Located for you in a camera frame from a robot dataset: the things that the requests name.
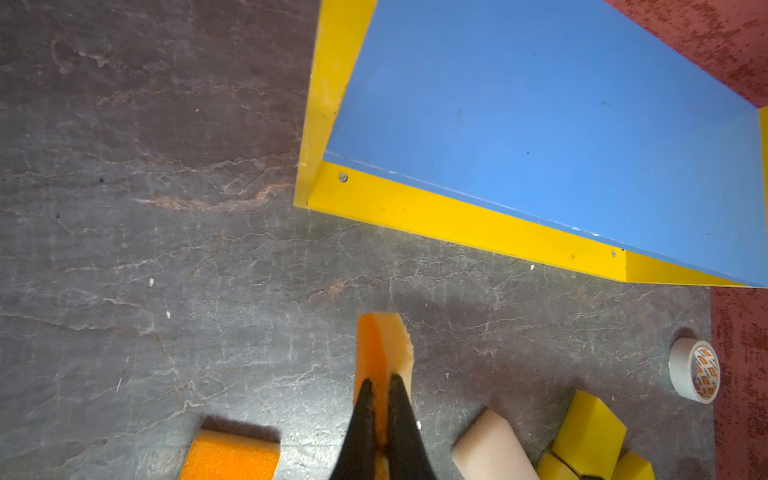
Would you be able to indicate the yellow shelf unit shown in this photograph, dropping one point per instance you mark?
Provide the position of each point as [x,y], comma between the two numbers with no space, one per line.
[559,132]

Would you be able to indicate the yellow sponge right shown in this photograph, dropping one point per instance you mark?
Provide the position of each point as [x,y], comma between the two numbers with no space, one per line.
[632,466]

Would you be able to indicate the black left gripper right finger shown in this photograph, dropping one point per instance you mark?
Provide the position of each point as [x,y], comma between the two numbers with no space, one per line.
[404,449]

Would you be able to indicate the white tape roll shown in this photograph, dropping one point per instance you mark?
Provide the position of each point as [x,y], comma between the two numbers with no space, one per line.
[694,370]

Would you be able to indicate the pale pink sponge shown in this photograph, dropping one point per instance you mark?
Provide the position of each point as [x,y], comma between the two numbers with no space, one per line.
[490,450]

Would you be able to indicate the yellow sponge upper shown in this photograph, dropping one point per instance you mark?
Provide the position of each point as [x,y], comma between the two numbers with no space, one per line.
[590,438]

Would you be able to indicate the yellow sponge middle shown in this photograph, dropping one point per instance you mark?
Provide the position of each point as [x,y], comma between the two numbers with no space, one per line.
[550,467]

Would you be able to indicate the orange flat sponge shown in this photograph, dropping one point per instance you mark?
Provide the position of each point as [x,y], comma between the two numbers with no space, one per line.
[216,455]

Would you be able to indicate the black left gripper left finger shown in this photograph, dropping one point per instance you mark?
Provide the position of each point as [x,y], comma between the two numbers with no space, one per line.
[357,457]

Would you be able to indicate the yellow sponge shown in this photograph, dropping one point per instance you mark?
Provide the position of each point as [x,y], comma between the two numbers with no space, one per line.
[632,466]
[590,438]
[550,467]

